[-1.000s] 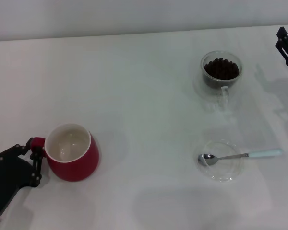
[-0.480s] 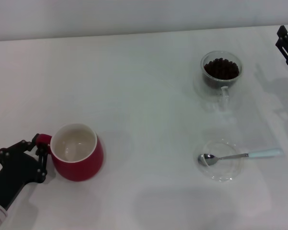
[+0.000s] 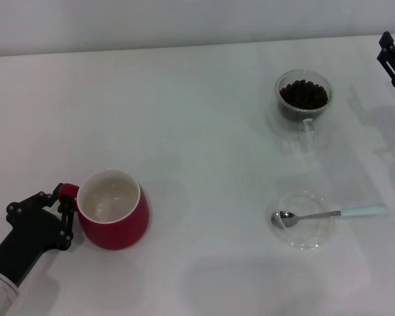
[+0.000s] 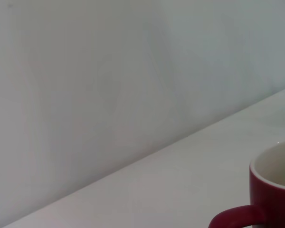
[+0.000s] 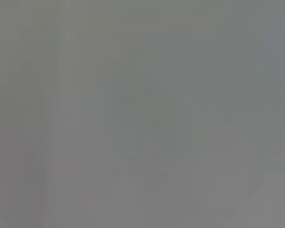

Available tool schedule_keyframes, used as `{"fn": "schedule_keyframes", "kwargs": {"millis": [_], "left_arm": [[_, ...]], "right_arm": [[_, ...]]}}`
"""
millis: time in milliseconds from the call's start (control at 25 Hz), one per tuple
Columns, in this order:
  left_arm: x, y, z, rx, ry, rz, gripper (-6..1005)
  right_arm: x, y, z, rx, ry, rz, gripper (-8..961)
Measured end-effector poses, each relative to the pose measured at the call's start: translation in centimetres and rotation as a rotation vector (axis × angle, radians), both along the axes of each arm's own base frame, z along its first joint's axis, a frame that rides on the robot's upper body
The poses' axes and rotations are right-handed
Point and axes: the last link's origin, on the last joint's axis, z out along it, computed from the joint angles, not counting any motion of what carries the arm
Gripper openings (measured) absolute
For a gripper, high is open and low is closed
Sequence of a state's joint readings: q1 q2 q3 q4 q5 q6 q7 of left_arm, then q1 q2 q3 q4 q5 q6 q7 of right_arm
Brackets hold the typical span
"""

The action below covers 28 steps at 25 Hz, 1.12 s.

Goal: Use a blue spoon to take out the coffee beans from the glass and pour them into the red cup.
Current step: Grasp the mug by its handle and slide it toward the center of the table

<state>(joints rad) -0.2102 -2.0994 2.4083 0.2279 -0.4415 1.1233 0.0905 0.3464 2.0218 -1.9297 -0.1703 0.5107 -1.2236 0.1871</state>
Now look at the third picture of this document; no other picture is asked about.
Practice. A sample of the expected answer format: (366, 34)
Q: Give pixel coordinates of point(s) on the coffee beans heap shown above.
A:
(303, 95)

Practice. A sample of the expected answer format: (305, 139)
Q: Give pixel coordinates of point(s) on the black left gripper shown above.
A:
(26, 233)

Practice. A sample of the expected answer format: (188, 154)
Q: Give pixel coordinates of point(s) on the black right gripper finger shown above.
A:
(393, 62)

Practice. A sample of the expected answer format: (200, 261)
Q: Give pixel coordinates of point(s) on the clear glass saucer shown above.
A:
(312, 237)

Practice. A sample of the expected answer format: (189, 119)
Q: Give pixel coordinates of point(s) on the red ceramic mug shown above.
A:
(118, 230)

